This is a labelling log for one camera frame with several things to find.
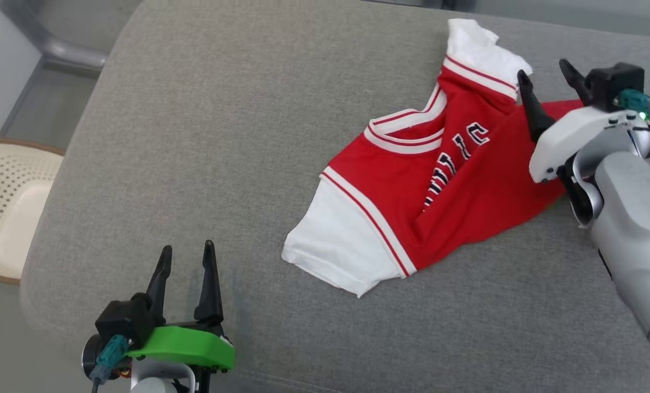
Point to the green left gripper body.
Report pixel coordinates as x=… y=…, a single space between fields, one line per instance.
x=188 y=346

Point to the red and white jersey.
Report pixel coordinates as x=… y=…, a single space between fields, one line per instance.
x=412 y=207

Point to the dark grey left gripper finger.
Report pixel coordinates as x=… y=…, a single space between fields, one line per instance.
x=210 y=289
x=158 y=284

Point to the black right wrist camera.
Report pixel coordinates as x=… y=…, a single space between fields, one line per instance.
x=617 y=84

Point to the cream perforated laundry basket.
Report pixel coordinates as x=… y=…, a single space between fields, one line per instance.
x=8 y=213

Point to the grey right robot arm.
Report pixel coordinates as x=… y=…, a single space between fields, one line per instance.
x=636 y=229

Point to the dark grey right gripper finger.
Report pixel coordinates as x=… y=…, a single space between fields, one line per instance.
x=533 y=109
x=576 y=82

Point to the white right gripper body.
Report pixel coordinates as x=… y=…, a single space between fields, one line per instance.
x=576 y=139

